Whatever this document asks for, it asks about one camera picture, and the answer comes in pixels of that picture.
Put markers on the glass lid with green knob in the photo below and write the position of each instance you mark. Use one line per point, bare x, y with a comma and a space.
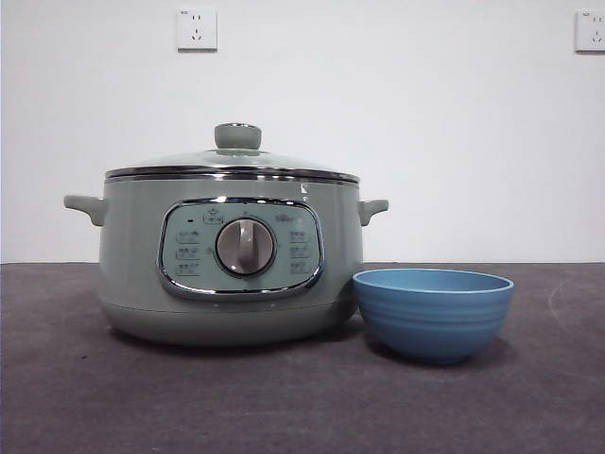
237, 137

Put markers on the pale green electric steamer pot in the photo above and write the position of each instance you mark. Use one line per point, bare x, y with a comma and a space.
127, 265

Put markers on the blue ribbed bowl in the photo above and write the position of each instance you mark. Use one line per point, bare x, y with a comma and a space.
435, 326

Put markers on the white wall socket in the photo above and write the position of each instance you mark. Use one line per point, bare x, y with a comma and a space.
591, 32
197, 29

